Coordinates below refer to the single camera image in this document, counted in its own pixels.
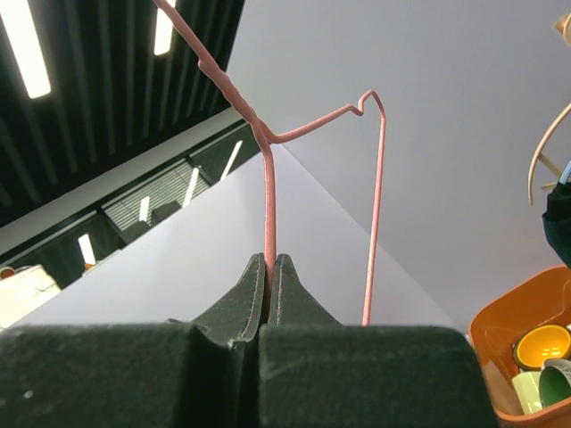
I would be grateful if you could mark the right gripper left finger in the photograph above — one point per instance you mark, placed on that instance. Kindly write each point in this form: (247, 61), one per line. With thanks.
(201, 373)

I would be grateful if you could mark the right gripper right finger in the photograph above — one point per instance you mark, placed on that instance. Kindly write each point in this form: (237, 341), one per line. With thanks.
(316, 372)

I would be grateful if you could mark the pink wire hanger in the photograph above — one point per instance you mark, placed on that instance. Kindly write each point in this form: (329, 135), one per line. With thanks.
(265, 138)

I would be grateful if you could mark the dark green plaid skirt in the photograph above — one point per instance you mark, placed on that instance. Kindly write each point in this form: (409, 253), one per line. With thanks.
(557, 222)

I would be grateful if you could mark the light blue hanger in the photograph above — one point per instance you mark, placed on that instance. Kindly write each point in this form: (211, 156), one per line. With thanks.
(566, 174)

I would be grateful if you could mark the beige empty hanger left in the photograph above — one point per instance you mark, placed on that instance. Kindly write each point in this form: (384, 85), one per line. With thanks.
(562, 26)

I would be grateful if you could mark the orange bowl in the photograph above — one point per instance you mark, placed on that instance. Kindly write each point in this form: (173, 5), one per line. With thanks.
(540, 344)

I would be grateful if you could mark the green cup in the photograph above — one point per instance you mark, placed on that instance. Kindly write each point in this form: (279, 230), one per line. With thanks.
(554, 381)

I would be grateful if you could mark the orange plastic bin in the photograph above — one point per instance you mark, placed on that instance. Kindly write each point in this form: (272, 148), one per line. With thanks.
(544, 299)

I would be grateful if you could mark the ceiling light strip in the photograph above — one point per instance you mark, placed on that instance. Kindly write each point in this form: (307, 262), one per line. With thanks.
(22, 35)
(163, 33)

